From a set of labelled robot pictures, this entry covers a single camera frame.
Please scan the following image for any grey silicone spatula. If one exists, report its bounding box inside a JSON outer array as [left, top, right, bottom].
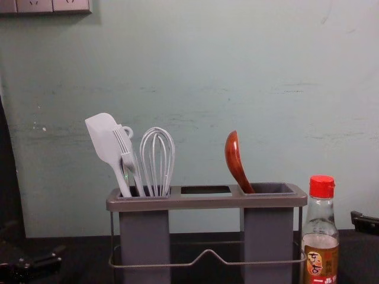
[[85, 112, 133, 198]]

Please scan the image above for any grey silicone whisk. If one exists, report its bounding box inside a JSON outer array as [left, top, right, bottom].
[[139, 127, 175, 198]]

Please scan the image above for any black table cloth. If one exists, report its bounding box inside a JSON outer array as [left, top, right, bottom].
[[0, 227, 379, 284]]

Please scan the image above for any brown wooden spoon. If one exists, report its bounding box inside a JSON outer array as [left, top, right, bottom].
[[224, 130, 257, 195]]

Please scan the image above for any dark upright panel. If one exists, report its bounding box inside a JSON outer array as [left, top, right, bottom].
[[0, 97, 28, 239]]

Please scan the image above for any grey plastic utensil bin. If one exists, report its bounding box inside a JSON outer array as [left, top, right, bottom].
[[242, 182, 297, 284], [118, 185, 172, 284]]

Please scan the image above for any white wall socket plate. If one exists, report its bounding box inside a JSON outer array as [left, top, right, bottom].
[[52, 0, 91, 13], [16, 0, 54, 14], [0, 0, 18, 14]]

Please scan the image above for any clear bottle with red cap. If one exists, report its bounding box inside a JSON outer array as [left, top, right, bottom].
[[301, 175, 340, 284]]

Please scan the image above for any grey metal utensil rack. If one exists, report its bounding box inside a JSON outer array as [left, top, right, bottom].
[[105, 182, 309, 284]]

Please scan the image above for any grey silicone basting brush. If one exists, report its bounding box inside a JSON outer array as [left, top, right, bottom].
[[112, 124, 146, 198]]

